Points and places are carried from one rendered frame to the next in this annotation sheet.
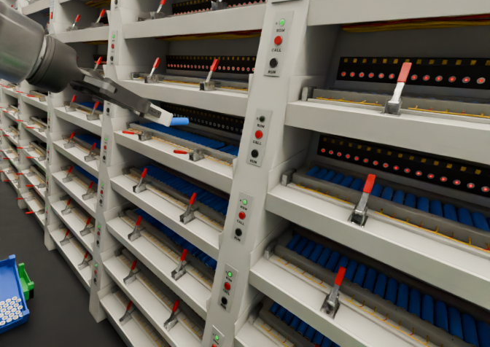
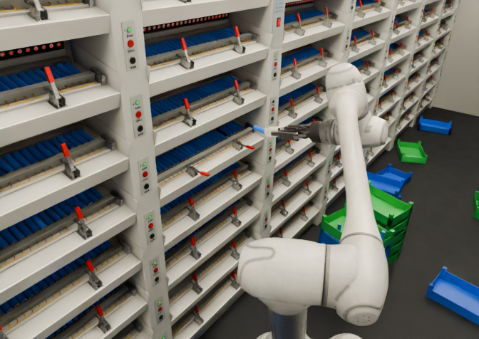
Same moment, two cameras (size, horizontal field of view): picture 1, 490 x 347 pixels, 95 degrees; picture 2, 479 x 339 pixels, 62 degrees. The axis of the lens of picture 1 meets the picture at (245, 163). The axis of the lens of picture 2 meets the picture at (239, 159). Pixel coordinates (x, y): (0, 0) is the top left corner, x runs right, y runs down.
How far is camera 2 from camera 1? 176 cm
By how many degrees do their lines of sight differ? 82
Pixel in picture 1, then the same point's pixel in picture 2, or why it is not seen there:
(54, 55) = not seen: hidden behind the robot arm
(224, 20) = (249, 58)
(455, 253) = (304, 107)
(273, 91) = (274, 87)
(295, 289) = (282, 157)
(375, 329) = (295, 144)
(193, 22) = (231, 63)
